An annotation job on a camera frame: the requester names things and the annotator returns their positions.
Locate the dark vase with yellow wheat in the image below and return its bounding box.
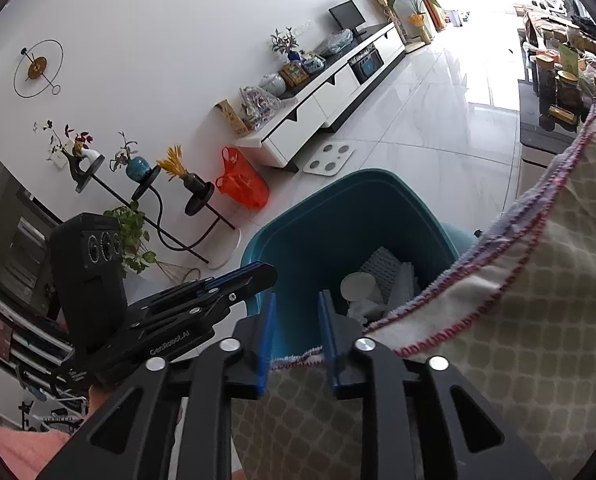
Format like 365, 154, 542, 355
156, 145, 206, 193

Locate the person's left hand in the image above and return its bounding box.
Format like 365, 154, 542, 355
88, 384, 111, 415

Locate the gold framed box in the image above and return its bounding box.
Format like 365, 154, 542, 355
279, 62, 310, 87

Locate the yellow cardboard box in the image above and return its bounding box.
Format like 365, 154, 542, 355
214, 99, 251, 136

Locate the dark coffee table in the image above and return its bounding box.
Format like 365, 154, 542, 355
518, 7, 596, 166

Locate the teal vase with plant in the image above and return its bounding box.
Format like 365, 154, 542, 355
109, 131, 151, 181

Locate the large leaf plant yellow pot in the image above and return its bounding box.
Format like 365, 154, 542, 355
388, 0, 441, 43

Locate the person's left forearm pink sleeve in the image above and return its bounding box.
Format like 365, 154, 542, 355
0, 425, 74, 480

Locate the dark shelf unit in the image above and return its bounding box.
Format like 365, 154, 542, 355
0, 185, 89, 431

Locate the white bathroom scale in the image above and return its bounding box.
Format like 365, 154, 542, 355
302, 142, 355, 177

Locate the orange plastic bag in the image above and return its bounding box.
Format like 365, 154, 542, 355
214, 146, 270, 211

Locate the beige checked blanket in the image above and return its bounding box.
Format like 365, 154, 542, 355
230, 90, 596, 480

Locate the white vase with red leaves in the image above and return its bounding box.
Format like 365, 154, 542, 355
33, 120, 106, 171

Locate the black metal plant stand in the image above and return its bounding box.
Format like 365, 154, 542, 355
65, 152, 241, 268

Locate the clear plastic bag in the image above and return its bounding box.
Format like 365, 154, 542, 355
318, 29, 354, 58

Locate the group of glass jars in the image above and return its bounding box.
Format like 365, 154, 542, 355
525, 10, 596, 121

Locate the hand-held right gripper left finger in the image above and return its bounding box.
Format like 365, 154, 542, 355
38, 292, 279, 480

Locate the green pothos plant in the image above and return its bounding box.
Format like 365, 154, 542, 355
103, 202, 159, 276

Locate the teal plastic bin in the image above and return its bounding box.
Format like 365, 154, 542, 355
240, 169, 476, 361

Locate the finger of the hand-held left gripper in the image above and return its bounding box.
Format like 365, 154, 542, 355
143, 261, 279, 311
128, 290, 251, 333

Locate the clear glass ship model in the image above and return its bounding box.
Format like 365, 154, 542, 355
239, 85, 282, 136

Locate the white black TV cabinet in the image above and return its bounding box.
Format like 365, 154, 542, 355
235, 22, 406, 170

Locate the white round lid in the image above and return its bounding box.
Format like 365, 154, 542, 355
340, 271, 381, 306

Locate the round black wall clock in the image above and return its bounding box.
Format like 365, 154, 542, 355
13, 39, 65, 98

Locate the black monitor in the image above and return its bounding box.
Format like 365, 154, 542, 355
328, 1, 366, 31

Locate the bonsai in blue pot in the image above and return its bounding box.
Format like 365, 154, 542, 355
270, 27, 301, 63

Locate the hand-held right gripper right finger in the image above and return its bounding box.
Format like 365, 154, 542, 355
318, 290, 554, 480

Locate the white plastic bag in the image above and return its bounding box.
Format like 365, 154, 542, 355
347, 262, 425, 325

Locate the white textured foam sheet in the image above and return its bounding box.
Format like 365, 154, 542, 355
360, 246, 404, 296

